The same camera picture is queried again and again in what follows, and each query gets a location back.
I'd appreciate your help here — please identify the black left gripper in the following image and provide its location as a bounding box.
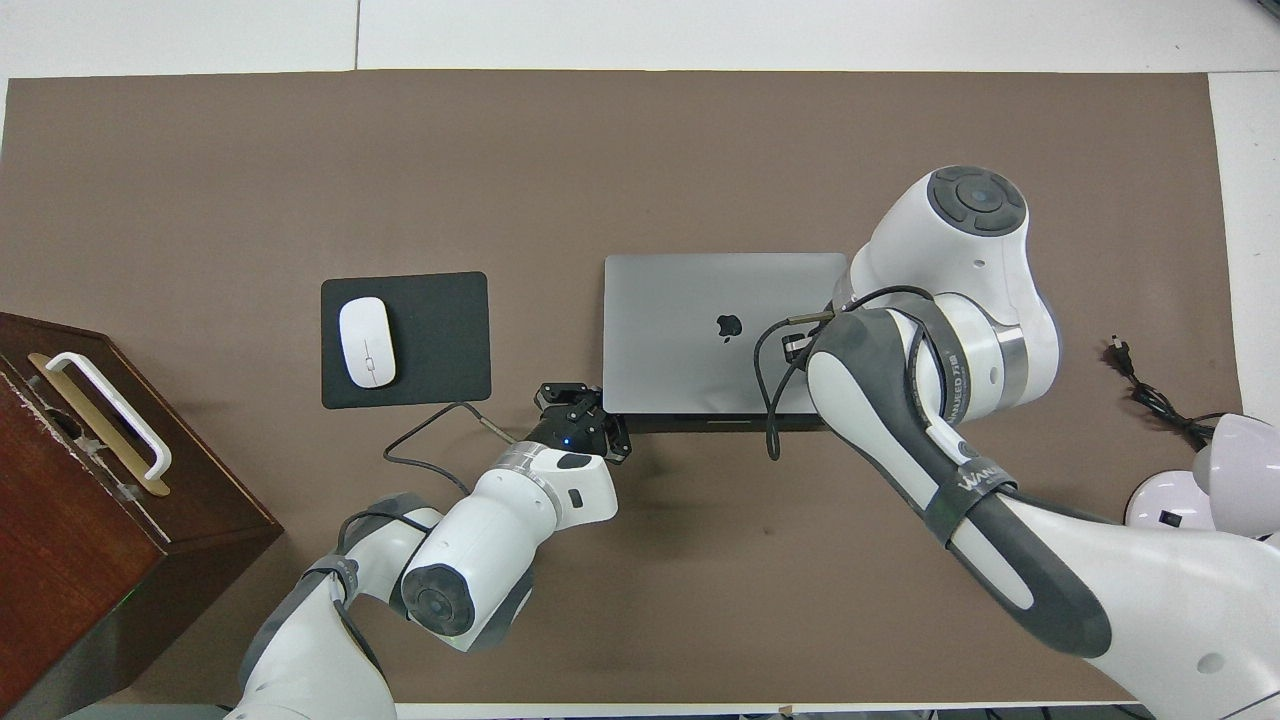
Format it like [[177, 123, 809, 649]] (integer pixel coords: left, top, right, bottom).
[[525, 382, 633, 463]]

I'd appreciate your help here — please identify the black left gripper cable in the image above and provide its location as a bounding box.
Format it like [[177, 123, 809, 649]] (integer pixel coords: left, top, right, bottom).
[[383, 401, 523, 496]]

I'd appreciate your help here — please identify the gold handle plate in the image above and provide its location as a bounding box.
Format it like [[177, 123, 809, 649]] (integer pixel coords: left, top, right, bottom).
[[28, 352, 171, 498]]

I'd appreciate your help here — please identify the dark brown wooden box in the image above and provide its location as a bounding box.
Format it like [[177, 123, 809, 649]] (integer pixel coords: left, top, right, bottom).
[[0, 312, 285, 719]]

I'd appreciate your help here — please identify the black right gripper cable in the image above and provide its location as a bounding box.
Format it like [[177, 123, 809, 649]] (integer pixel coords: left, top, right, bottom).
[[752, 285, 966, 461]]

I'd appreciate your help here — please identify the brown paper table mat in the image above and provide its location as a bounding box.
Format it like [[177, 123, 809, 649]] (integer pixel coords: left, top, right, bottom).
[[0, 68, 1273, 707]]

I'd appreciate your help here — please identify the black mouse pad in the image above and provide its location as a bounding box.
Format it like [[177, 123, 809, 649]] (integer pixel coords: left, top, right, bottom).
[[320, 271, 493, 410]]

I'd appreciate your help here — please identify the grey aluminium laptop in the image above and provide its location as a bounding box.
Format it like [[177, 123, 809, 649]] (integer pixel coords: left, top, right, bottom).
[[602, 252, 851, 433]]

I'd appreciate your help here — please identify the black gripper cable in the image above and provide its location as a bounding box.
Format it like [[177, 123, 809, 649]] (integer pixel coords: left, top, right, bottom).
[[752, 285, 966, 461], [383, 401, 523, 496]]

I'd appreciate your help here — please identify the white box handle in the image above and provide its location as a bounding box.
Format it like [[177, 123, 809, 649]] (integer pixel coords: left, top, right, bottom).
[[45, 352, 173, 483]]

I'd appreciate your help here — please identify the black lamp power cable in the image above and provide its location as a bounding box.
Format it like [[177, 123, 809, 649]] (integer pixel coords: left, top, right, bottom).
[[1105, 338, 1216, 449]]

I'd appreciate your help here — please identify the white computer mouse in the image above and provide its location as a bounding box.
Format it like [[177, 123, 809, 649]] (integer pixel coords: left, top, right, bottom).
[[338, 296, 397, 390]]

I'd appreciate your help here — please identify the white desk lamp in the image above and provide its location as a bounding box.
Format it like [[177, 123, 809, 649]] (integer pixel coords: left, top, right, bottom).
[[1124, 412, 1280, 541]]

